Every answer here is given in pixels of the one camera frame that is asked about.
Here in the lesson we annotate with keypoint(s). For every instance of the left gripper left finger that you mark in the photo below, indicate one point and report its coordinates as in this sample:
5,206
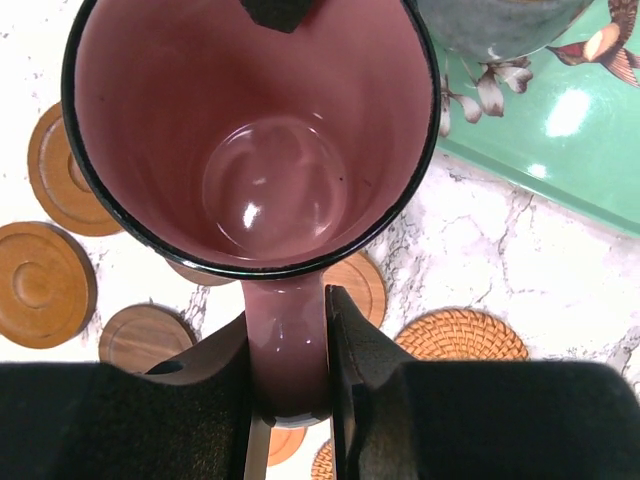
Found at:
187,418

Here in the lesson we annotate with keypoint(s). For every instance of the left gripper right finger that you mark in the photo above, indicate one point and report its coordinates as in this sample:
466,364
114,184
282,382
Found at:
395,417

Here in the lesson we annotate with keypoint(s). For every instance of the woven rattan coaster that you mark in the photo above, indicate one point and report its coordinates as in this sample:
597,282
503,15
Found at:
322,465
461,334

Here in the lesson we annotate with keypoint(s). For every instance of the light wooden coaster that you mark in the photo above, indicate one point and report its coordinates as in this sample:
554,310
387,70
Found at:
283,444
362,279

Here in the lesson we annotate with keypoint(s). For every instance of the dark brown wooden coaster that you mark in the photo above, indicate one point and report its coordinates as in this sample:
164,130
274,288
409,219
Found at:
141,336

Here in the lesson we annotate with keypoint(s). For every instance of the dark walnut coaster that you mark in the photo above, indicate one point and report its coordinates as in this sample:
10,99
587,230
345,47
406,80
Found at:
197,277

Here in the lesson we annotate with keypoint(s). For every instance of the light wooden front coaster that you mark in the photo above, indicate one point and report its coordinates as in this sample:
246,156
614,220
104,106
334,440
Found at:
362,279

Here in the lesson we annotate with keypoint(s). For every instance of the brown ringed wooden coaster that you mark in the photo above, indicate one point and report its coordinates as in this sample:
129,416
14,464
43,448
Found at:
48,285

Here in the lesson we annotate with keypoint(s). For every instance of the red pink mug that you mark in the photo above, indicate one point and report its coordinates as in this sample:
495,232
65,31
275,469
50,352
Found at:
253,154

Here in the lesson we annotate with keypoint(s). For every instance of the mint green tray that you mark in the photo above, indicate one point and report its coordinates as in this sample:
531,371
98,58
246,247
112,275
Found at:
562,122

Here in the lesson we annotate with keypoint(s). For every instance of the grey mug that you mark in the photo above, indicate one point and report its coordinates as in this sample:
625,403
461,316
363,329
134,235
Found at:
498,30

